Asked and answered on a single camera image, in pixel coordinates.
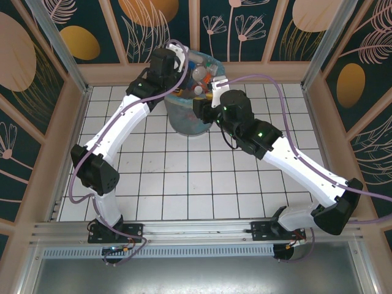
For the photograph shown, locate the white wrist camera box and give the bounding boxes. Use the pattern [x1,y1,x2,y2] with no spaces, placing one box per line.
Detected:
[210,76,231,108]
[166,43,189,62]

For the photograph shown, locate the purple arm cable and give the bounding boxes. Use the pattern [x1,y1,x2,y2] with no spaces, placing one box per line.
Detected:
[69,39,189,266]
[225,75,392,264]

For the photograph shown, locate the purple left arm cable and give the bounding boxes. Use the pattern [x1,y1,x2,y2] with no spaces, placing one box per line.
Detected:
[69,39,189,266]

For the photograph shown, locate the aluminium mounting rail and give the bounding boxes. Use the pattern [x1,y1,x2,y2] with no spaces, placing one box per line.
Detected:
[29,216,365,246]

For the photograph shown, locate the brushed steel panel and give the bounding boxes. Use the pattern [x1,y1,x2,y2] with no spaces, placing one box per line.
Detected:
[17,241,379,294]

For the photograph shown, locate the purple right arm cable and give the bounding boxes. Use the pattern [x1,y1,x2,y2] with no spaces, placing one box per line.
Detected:
[225,75,392,264]

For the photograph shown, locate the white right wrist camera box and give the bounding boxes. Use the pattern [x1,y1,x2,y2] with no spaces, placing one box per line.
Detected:
[210,76,231,108]

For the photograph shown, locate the blue trash bin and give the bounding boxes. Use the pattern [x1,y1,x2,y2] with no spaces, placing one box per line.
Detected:
[164,50,226,137]

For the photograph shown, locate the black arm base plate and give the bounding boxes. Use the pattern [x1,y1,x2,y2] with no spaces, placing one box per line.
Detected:
[88,222,145,244]
[250,220,307,243]

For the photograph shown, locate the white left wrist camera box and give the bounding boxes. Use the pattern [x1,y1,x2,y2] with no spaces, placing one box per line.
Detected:
[166,43,189,62]

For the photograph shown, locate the aluminium frame post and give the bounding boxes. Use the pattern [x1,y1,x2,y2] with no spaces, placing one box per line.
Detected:
[24,0,92,94]
[300,0,359,90]

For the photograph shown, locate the white slotted cable duct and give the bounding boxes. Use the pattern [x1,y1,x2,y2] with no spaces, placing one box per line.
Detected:
[41,244,275,260]

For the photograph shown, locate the aluminium side rail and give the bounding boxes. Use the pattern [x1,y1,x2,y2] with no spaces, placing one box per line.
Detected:
[47,86,92,222]

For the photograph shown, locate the small black controller board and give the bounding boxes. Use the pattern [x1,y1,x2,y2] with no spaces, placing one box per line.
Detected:
[102,246,131,257]

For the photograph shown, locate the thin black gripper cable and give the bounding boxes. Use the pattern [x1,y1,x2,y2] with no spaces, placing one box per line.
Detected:
[219,127,239,150]

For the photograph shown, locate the blue plastic bin liner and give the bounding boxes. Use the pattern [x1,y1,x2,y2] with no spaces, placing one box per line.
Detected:
[164,51,226,107]

